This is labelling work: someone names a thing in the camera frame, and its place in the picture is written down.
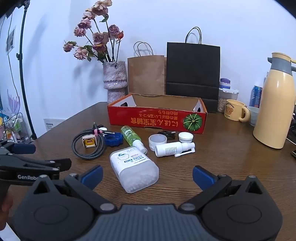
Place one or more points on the cream thermos jug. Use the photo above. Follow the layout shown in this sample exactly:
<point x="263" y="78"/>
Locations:
<point x="272" y="109"/>

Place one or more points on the person's left hand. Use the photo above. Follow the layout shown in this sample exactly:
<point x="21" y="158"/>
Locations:
<point x="5" y="208"/>

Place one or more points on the blue scalloped bottle cap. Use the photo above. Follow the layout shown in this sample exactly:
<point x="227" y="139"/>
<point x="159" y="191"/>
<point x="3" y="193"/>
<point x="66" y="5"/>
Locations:
<point x="108" y="143"/>

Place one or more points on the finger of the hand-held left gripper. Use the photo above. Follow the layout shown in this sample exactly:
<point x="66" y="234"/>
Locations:
<point x="24" y="149"/>
<point x="61" y="164"/>

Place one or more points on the white flat panel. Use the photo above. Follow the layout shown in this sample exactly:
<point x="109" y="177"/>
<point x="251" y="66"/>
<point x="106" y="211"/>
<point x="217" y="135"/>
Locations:
<point x="51" y="125"/>

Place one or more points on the translucent white round cap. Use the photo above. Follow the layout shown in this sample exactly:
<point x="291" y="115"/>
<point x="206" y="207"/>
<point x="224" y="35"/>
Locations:
<point x="157" y="147"/>

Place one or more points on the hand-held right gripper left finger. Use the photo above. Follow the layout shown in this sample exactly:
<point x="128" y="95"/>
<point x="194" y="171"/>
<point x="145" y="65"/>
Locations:
<point x="93" y="175"/>

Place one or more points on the purple flower decoration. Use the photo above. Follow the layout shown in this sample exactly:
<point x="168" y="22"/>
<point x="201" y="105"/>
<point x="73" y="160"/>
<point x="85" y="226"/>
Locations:
<point x="12" y="100"/>

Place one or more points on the white nozzle spray bottle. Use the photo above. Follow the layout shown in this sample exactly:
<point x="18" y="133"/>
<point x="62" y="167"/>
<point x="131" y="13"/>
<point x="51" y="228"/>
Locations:
<point x="168" y="148"/>

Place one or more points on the cream bear mug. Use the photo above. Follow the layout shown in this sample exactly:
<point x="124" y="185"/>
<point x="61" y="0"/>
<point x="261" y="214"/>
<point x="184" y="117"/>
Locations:
<point x="232" y="111"/>

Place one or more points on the dark phone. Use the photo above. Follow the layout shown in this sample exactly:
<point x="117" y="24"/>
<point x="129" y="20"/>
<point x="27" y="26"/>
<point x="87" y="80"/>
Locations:
<point x="294" y="154"/>

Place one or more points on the purple lidded small container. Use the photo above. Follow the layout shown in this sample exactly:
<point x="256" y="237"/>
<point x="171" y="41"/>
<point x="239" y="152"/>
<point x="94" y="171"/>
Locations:
<point x="225" y="83"/>

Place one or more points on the black paper bag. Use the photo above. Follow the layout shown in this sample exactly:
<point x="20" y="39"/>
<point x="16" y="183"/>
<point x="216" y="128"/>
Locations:
<point x="192" y="67"/>

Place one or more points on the brown paper bag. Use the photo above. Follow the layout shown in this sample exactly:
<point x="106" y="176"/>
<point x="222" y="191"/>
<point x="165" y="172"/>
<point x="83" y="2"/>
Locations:
<point x="145" y="74"/>

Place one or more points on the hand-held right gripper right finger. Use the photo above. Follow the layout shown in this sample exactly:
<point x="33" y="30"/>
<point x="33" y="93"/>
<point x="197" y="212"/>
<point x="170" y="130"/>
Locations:
<point x="203" y="176"/>

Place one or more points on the black light stand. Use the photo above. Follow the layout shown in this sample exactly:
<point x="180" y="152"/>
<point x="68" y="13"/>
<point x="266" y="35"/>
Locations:
<point x="21" y="69"/>

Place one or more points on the red cardboard box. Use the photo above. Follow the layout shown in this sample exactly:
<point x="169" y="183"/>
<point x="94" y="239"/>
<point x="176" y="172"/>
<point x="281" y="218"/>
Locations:
<point x="150" y="118"/>

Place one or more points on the blue drink can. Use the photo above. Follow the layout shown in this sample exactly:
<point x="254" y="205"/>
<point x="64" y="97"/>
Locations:
<point x="255" y="96"/>

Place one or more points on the small white screw cap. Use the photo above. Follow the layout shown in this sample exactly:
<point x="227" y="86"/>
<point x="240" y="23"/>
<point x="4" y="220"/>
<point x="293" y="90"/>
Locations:
<point x="185" y="139"/>

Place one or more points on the clear jar of seeds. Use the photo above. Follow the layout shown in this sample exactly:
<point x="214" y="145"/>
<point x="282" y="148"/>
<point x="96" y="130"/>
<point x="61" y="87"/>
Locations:
<point x="222" y="102"/>

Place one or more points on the dried pink rose bouquet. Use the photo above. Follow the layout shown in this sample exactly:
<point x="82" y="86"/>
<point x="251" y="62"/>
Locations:
<point x="100" y="38"/>

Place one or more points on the marbled pink ceramic vase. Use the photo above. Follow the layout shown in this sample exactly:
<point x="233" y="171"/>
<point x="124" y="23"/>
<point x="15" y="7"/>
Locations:
<point x="114" y="76"/>

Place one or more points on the green spray bottle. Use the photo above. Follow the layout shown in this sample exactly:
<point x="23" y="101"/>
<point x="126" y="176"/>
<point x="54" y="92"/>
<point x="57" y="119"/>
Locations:
<point x="129" y="135"/>

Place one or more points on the wall picture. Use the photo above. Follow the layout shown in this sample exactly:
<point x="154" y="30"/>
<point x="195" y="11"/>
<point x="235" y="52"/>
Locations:
<point x="10" y="40"/>

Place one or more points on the white gold cube charger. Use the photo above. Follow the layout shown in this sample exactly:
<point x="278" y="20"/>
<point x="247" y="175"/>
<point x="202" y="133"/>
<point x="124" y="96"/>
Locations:
<point x="89" y="141"/>

